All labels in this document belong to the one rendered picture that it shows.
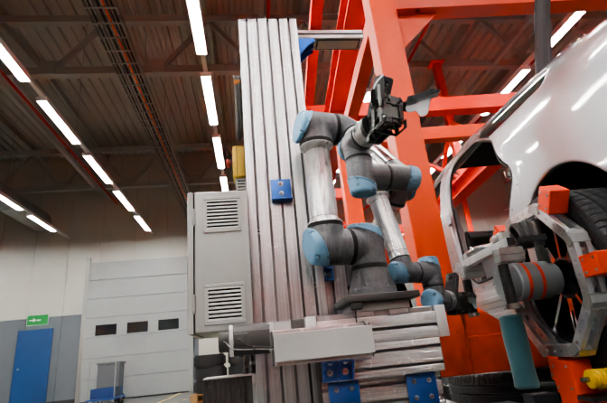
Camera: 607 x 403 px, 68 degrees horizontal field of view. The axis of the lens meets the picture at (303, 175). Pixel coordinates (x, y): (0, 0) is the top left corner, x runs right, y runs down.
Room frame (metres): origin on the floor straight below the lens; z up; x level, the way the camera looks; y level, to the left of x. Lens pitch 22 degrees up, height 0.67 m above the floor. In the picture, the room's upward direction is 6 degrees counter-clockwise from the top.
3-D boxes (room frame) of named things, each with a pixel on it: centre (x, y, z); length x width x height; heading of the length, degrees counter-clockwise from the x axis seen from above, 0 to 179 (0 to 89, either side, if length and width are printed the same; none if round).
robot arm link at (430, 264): (1.69, -0.42, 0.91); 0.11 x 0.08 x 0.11; 122
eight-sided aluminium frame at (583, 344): (1.77, -0.87, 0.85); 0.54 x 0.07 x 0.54; 4
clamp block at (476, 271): (1.93, -0.66, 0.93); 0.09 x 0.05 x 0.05; 94
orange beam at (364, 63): (3.27, -0.52, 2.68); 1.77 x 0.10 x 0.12; 4
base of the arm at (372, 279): (1.47, -0.18, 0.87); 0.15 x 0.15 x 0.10
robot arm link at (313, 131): (1.42, -0.06, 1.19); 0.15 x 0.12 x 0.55; 112
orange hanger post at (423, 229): (2.31, -0.59, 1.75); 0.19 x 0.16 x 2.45; 4
